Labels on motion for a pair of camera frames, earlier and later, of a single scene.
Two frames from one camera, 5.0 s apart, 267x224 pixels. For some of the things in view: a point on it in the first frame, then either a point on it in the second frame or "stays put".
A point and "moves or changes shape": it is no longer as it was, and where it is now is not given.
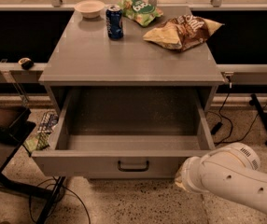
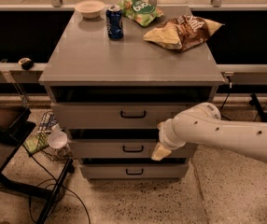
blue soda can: (114, 15) stays put
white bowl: (90, 8) stays put
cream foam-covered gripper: (189, 175) to (165, 136)
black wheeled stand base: (266, 118) stays put
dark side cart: (7, 127) stays put
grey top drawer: (127, 133) moves or changes shape
